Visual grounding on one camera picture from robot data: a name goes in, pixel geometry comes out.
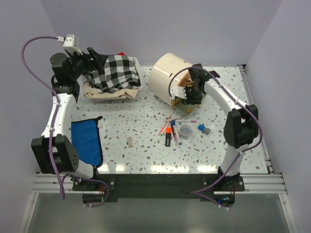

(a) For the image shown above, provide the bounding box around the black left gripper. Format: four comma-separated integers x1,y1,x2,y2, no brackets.
67,48,108,81

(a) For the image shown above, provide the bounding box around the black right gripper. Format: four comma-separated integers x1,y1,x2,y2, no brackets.
180,85,204,105

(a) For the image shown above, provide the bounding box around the yellow drawer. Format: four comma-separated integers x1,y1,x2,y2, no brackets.
176,72,193,88

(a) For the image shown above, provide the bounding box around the grey-green bottom drawer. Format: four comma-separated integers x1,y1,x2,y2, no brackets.
171,94,207,116

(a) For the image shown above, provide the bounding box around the beige small eraser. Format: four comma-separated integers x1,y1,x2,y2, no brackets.
127,137,134,148

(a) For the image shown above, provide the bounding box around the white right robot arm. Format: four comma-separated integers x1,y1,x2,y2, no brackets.
182,64,259,191

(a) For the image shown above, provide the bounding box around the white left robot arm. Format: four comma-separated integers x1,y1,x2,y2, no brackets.
31,47,107,190

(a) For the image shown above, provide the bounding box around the black white checkered cloth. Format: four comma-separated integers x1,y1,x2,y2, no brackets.
84,55,141,93

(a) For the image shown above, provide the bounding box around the white marker pink band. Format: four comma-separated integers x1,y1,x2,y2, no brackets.
165,115,186,122

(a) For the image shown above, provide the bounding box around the round beige drawer organizer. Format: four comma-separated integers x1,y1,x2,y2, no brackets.
148,53,192,105

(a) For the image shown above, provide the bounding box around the beige folded cloth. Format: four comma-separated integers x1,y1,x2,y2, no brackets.
84,58,143,101

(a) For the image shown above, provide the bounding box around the blue capped white marker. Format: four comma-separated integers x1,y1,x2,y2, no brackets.
172,120,182,145

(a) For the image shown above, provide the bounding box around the clear round pin box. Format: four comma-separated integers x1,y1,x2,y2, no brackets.
179,125,192,139

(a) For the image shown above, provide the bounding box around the orange black highlighter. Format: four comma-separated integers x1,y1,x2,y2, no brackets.
165,127,172,147

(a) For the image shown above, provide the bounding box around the orange capped marker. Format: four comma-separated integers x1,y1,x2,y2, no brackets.
158,121,169,135

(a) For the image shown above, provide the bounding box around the blue cloth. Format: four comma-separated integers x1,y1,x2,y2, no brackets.
71,116,103,168

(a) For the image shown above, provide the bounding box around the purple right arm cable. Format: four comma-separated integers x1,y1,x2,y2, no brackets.
169,67,264,207

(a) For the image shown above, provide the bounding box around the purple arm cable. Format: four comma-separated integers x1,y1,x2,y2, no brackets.
169,67,264,207
21,35,110,208

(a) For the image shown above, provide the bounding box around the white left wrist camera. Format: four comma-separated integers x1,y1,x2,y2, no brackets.
63,34,82,55

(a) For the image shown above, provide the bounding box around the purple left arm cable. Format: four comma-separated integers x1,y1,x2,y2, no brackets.
21,35,110,208

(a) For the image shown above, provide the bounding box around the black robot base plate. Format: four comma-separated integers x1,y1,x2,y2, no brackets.
72,174,245,204

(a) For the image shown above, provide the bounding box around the aluminium frame rail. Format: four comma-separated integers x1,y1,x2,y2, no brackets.
18,172,78,233

